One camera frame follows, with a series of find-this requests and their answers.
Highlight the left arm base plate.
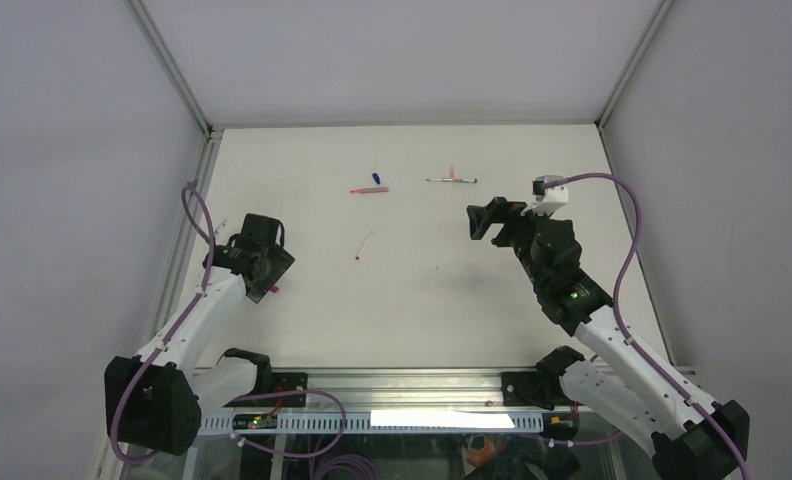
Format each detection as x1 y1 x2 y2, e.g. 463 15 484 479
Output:
229 371 309 409

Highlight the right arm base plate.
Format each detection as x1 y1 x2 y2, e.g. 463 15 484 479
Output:
500 371 573 410

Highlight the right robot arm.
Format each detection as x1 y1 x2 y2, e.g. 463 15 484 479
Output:
466 197 750 479

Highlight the small circuit board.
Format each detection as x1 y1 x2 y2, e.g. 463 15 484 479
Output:
232 414 278 432

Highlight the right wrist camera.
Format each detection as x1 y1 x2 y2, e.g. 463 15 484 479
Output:
520 175 569 217

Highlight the pink pen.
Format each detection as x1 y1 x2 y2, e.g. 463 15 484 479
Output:
349 186 390 195

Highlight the white pen red tip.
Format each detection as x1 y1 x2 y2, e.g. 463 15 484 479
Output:
354 230 374 261

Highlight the aluminium frame rail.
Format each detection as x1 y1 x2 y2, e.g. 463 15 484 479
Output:
109 366 702 415

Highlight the white slotted cable duct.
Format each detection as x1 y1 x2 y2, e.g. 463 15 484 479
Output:
198 410 544 437

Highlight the black green tipped pen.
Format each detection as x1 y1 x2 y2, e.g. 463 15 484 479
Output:
425 177 478 184

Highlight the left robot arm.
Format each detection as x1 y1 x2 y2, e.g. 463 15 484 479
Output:
104 213 295 455

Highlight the orange object below table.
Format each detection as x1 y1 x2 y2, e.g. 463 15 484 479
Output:
463 435 506 469

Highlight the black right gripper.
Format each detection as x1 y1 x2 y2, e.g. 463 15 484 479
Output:
466 197 553 290

